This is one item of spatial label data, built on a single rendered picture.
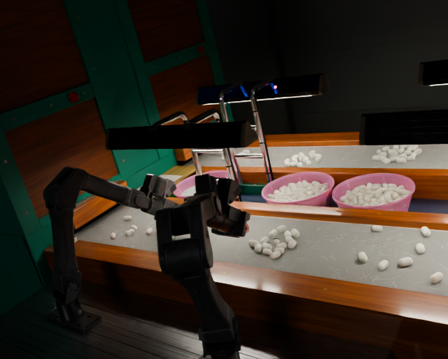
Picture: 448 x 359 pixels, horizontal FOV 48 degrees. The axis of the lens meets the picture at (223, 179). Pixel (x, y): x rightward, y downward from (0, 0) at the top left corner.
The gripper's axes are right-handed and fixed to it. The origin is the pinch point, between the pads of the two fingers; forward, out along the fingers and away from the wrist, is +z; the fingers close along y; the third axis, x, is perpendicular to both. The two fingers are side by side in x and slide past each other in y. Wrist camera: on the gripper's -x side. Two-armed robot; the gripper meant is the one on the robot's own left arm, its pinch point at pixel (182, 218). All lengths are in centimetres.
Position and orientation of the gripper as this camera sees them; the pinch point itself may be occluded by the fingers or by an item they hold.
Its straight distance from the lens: 181.6
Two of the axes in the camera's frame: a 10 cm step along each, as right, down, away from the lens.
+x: -2.0, 9.5, -2.3
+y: -8.1, -0.3, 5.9
